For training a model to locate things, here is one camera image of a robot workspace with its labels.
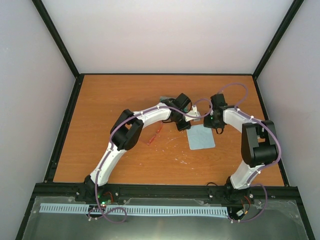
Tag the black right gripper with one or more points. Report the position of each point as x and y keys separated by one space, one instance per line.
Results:
x=207 y=124

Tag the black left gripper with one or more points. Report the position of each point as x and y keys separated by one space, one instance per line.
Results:
x=186 y=126

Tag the grey glasses case green lining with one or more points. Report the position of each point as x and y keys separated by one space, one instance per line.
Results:
x=166 y=98

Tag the light blue cleaning cloth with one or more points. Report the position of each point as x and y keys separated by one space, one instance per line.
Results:
x=200 y=137

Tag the pink transparent sunglasses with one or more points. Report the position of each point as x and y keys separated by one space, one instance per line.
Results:
x=156 y=133

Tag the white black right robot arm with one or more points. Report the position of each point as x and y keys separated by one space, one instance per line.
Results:
x=260 y=147

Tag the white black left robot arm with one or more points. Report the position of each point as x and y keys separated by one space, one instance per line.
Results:
x=126 y=131

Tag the clear plastic front sheet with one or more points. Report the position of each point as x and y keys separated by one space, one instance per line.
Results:
x=271 y=220

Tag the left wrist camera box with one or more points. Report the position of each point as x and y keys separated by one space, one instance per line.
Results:
x=193 y=114

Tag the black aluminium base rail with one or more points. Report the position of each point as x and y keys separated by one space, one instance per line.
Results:
x=123 y=192

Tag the light blue slotted cable duct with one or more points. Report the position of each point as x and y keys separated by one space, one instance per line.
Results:
x=139 y=210

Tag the black enclosure frame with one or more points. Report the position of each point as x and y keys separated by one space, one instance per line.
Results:
x=286 y=191

